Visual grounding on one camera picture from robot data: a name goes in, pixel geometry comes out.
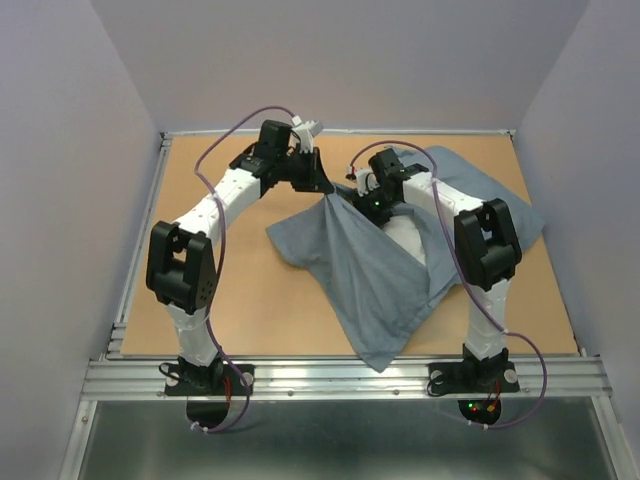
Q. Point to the aluminium front rail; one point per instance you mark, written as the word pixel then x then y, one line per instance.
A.
pixel 331 379

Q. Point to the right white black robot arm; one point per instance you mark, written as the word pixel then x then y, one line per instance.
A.
pixel 485 249

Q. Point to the white pillow yellow edge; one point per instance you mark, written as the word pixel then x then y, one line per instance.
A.
pixel 402 230

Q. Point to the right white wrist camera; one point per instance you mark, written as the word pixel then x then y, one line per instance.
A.
pixel 364 179

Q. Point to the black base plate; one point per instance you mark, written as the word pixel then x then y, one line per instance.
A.
pixel 479 387
pixel 218 396

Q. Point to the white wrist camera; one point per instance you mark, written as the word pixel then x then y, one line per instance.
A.
pixel 306 132
pixel 364 179

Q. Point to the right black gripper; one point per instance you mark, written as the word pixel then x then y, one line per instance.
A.
pixel 362 204

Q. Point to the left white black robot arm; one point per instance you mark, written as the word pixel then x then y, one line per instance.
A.
pixel 186 255

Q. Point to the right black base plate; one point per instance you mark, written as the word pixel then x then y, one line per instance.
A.
pixel 479 387

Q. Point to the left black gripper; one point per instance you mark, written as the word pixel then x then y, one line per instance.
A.
pixel 315 179

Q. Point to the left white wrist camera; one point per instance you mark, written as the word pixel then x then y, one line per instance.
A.
pixel 306 132

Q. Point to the blue patchwork pillowcase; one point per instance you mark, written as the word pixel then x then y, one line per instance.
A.
pixel 379 293

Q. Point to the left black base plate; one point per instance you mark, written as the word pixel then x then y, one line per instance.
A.
pixel 218 396

